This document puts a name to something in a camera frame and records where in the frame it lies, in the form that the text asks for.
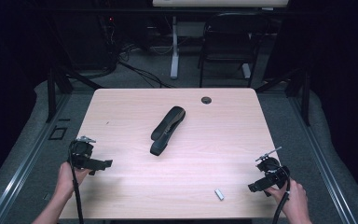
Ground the silver staple strip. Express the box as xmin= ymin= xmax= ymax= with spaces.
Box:
xmin=213 ymin=188 xmax=225 ymax=202

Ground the black folding chair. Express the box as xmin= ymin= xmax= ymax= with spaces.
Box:
xmin=198 ymin=12 xmax=269 ymax=89

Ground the dark equipment cabinet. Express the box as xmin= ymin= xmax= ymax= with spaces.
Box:
xmin=55 ymin=12 xmax=119 ymax=71

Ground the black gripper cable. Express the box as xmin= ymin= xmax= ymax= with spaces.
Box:
xmin=271 ymin=178 xmax=293 ymax=224
xmin=68 ymin=146 xmax=86 ymax=224

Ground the white desk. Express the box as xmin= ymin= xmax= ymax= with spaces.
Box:
xmin=152 ymin=0 xmax=290 ymax=80

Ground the black rectangular floor frame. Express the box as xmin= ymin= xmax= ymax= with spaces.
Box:
xmin=48 ymin=125 xmax=68 ymax=141

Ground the black metal stand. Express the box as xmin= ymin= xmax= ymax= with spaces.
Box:
xmin=255 ymin=66 xmax=311 ymax=127
xmin=46 ymin=66 xmax=103 ymax=123

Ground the dark curtain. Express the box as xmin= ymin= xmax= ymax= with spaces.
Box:
xmin=304 ymin=0 xmax=358 ymax=194
xmin=0 ymin=0 xmax=54 ymax=194

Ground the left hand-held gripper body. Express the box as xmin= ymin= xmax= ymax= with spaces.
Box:
xmin=68 ymin=135 xmax=97 ymax=171

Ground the black floor cable bundle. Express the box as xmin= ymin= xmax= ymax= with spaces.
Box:
xmin=117 ymin=43 xmax=175 ymax=89

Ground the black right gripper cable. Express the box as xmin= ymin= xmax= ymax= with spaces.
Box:
xmin=271 ymin=178 xmax=293 ymax=224

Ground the person's left hand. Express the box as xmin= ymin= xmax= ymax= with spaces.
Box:
xmin=55 ymin=161 xmax=91 ymax=202

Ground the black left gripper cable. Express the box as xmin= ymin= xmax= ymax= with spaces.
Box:
xmin=68 ymin=146 xmax=86 ymax=224

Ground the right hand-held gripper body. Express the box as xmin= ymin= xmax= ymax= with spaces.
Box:
xmin=255 ymin=147 xmax=291 ymax=189

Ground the aluminium floor rail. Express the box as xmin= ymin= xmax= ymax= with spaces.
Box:
xmin=287 ymin=96 xmax=358 ymax=224
xmin=0 ymin=92 xmax=73 ymax=224

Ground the person's right hand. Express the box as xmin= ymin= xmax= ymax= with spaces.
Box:
xmin=265 ymin=179 xmax=311 ymax=220

